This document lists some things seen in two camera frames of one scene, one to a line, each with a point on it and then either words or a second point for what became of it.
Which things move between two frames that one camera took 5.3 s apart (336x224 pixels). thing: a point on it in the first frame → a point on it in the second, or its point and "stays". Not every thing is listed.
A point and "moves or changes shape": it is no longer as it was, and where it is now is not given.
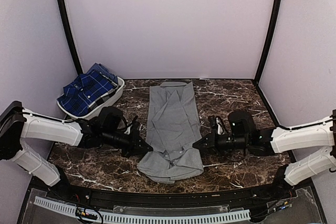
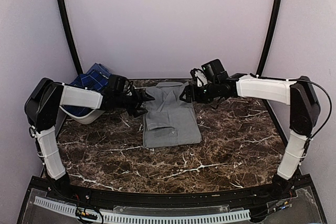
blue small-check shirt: (101, 68) stays
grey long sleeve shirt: (174, 134) moves or changes shape
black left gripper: (133, 148) → (142, 97)
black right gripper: (210, 148) → (191, 96)
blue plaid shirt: (77, 95) stays
